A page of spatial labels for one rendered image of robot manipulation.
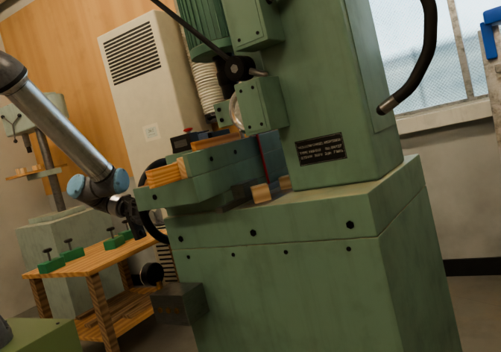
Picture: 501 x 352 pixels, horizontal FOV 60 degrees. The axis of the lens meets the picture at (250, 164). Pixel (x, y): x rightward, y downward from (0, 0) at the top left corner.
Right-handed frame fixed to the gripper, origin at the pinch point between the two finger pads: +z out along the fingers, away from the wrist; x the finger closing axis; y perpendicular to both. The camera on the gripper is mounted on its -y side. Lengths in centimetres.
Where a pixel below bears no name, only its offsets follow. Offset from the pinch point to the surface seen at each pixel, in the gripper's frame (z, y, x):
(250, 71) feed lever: 49, 59, -22
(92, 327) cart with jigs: -65, -80, 15
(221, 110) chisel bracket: 33, 47, -11
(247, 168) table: 45, 34, -15
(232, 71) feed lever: 46, 59, -24
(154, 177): 40, 37, -44
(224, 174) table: 45, 34, -25
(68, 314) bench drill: -131, -116, 46
